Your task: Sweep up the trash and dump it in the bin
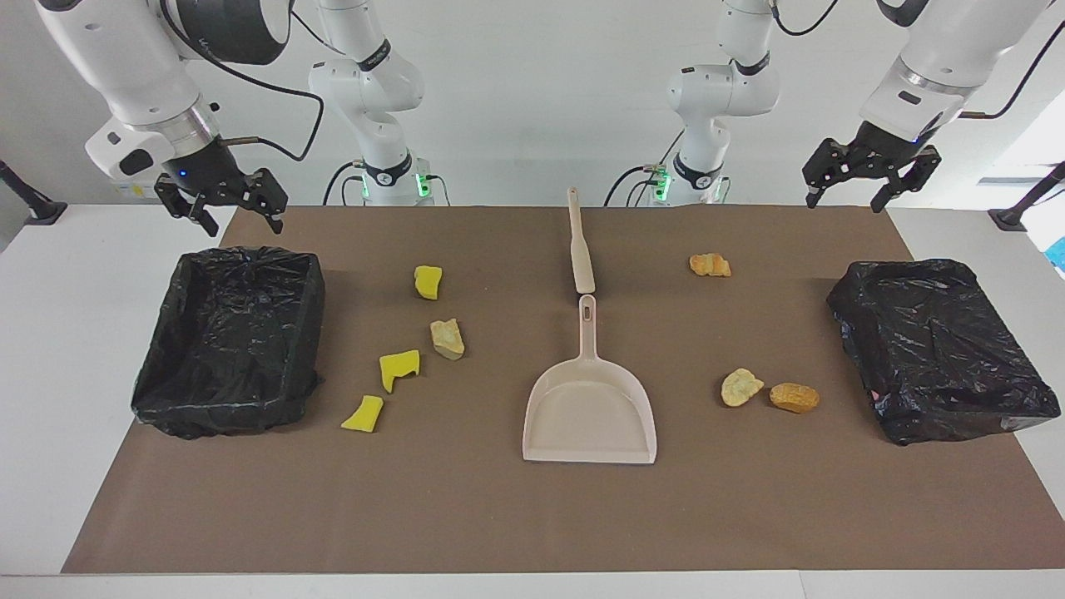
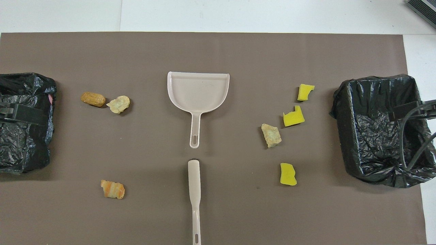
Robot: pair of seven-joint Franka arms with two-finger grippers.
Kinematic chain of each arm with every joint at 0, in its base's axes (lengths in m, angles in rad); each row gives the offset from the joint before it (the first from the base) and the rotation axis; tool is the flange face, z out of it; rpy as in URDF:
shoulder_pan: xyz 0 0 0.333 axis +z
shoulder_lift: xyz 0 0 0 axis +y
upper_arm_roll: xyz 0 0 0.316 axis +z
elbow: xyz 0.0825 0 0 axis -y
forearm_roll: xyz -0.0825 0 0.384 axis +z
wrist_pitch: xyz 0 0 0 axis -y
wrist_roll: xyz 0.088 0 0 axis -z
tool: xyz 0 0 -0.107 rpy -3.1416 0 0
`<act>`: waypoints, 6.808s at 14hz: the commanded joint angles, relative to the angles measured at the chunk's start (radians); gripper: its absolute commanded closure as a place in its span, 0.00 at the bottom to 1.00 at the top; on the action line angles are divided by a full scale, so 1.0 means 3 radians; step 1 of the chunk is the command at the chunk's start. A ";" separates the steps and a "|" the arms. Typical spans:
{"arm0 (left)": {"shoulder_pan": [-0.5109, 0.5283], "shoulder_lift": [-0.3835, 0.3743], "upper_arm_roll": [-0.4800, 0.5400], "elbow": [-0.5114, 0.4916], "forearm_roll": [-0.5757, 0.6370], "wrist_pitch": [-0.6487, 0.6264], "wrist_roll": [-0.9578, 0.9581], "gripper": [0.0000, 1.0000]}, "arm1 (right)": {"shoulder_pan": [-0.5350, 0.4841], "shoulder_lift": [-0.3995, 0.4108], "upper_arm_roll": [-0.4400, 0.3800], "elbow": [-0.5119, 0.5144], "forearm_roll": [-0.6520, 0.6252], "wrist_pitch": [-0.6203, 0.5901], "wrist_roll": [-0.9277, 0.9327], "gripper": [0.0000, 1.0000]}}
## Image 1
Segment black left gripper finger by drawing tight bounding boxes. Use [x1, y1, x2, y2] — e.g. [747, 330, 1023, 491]
[871, 147, 943, 214]
[803, 140, 858, 209]

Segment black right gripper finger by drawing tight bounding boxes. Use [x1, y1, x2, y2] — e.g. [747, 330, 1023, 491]
[240, 169, 289, 235]
[156, 179, 219, 238]

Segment pale bread chunk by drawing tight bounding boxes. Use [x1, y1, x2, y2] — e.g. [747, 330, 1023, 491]
[429, 319, 466, 361]

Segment brown bread roll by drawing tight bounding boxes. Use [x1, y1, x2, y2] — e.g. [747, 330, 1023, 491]
[769, 383, 820, 414]

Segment pale yellow bread piece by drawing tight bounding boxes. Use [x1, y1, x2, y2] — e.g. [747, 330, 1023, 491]
[721, 369, 765, 408]

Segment beige hand brush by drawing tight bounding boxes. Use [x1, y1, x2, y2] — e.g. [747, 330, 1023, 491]
[567, 187, 597, 295]

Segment beige plastic dustpan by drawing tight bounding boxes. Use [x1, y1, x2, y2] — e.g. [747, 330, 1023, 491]
[522, 294, 658, 465]

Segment bin with black bag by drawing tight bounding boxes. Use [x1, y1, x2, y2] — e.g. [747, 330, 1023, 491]
[826, 259, 1063, 447]
[131, 245, 326, 440]

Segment brown table mat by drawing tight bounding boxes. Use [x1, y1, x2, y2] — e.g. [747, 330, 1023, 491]
[62, 205, 1065, 575]

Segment black base power cable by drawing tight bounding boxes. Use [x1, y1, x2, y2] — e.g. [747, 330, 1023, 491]
[323, 162, 367, 206]
[603, 129, 687, 206]

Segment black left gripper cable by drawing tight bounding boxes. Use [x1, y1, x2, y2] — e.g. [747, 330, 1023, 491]
[770, 0, 1065, 120]

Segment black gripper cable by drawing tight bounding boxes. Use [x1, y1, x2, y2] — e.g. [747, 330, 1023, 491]
[770, 0, 1065, 120]
[158, 0, 327, 163]

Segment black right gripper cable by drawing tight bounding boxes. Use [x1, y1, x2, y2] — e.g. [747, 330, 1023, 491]
[158, 0, 327, 163]

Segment black camera stand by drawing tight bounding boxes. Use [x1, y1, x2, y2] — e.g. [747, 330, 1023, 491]
[988, 162, 1065, 232]
[0, 160, 67, 225]

